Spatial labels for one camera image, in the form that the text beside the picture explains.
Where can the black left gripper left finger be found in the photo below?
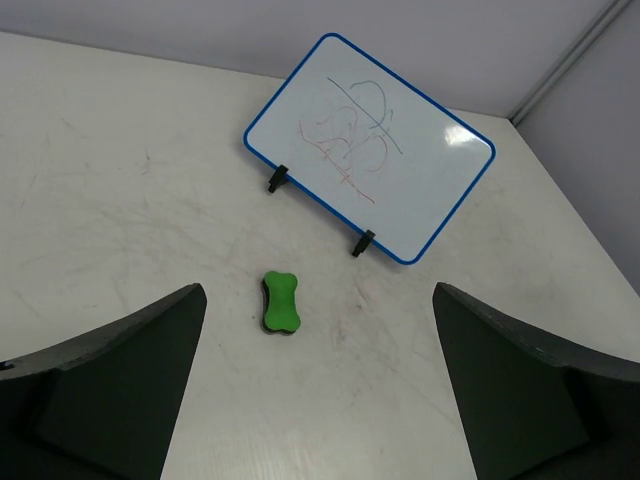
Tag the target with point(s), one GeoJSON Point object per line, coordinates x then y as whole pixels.
{"type": "Point", "coordinates": [104, 404]}

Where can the aluminium corner post right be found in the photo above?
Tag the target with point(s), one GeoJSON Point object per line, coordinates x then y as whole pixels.
{"type": "Point", "coordinates": [574, 52]}

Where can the black whiteboard stand foot left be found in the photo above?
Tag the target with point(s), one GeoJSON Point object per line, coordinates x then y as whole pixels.
{"type": "Point", "coordinates": [278, 179]}

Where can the black whiteboard stand foot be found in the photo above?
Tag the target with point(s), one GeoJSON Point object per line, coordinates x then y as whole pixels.
{"type": "Point", "coordinates": [278, 179]}
{"type": "Point", "coordinates": [365, 240]}

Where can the black whiteboard stand foot right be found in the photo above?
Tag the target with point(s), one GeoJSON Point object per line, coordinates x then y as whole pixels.
{"type": "Point", "coordinates": [365, 240]}

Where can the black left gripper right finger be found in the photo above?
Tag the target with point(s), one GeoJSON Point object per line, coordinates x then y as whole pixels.
{"type": "Point", "coordinates": [534, 405]}

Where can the green bone-shaped eraser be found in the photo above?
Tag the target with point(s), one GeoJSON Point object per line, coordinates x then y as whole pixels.
{"type": "Point", "coordinates": [280, 312]}

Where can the blue-framed whiteboard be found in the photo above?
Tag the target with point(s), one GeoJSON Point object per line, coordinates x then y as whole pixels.
{"type": "Point", "coordinates": [371, 148]}

